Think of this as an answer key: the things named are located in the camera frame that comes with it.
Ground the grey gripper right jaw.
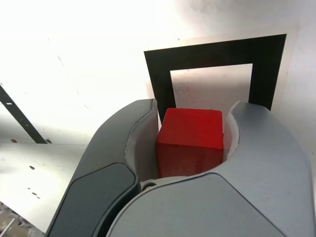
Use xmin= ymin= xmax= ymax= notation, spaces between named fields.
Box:
xmin=106 ymin=100 xmax=316 ymax=237

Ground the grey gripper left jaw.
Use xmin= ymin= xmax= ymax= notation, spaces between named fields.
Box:
xmin=45 ymin=98 xmax=163 ymax=237

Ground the red cube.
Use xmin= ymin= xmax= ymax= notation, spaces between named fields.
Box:
xmin=157 ymin=107 xmax=225 ymax=178

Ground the black tape square outline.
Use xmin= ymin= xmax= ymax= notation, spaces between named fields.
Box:
xmin=143 ymin=34 xmax=287 ymax=126

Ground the black tape strip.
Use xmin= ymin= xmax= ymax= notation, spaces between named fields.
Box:
xmin=0 ymin=83 xmax=49 ymax=144

